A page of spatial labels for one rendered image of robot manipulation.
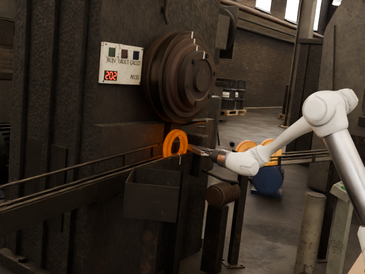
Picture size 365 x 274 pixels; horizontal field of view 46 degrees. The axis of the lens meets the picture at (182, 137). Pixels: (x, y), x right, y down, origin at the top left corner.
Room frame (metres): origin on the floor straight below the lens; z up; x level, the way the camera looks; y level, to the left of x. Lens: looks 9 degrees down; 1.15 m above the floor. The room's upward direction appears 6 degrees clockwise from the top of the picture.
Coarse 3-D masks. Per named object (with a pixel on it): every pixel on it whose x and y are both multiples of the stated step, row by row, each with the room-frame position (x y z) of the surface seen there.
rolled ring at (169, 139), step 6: (174, 132) 2.22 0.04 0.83; (180, 132) 2.26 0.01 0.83; (168, 138) 2.19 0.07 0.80; (174, 138) 2.22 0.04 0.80; (180, 138) 2.29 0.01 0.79; (186, 138) 2.31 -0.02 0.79; (168, 144) 2.18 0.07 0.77; (180, 144) 2.31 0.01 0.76; (186, 144) 2.31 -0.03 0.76; (168, 150) 2.18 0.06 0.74; (180, 150) 2.30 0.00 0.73; (186, 150) 2.32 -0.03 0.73
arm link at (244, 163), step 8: (232, 152) 2.18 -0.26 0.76; (240, 152) 2.17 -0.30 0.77; (248, 152) 2.21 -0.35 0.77; (232, 160) 2.13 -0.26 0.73; (240, 160) 2.11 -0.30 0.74; (248, 160) 2.10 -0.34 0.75; (232, 168) 2.12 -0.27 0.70; (240, 168) 2.10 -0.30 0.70; (248, 168) 2.08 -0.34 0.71; (256, 168) 2.10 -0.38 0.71
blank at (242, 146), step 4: (244, 140) 2.55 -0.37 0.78; (248, 140) 2.55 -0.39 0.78; (240, 144) 2.52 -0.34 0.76; (244, 144) 2.52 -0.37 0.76; (248, 144) 2.53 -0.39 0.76; (252, 144) 2.54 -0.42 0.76; (256, 144) 2.55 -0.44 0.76; (236, 148) 2.52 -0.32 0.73; (240, 148) 2.51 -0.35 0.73; (244, 148) 2.52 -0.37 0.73
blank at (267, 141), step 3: (264, 141) 2.58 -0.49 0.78; (267, 141) 2.57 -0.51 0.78; (270, 141) 2.58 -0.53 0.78; (261, 144) 2.58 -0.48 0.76; (264, 144) 2.56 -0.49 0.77; (267, 144) 2.57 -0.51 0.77; (279, 150) 2.60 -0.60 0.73; (276, 153) 2.60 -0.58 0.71; (279, 153) 2.60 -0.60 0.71; (270, 162) 2.58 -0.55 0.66; (273, 162) 2.59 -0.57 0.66
